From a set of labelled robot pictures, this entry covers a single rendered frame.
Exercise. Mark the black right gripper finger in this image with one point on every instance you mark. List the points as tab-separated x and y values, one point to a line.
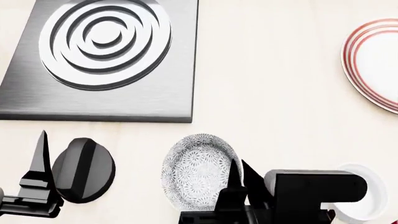
234	179
255	186

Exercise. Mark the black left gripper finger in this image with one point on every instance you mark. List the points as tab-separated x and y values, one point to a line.
51	182
38	163

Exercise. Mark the black bowl with floral pattern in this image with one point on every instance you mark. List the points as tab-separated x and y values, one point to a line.
199	170

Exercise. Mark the brushed silver stove plate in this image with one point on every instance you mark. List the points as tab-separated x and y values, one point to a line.
28	100

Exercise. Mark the white ramekin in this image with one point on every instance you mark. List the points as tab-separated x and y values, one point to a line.
374	193

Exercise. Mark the white plate with red rings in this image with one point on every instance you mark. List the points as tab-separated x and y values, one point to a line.
379	65

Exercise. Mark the black round stove knob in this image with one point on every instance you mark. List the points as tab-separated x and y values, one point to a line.
90	170

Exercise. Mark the white spiral burner coil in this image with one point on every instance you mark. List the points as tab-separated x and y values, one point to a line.
62	58

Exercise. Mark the black and grey camera box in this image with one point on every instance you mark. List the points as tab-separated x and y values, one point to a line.
311	196

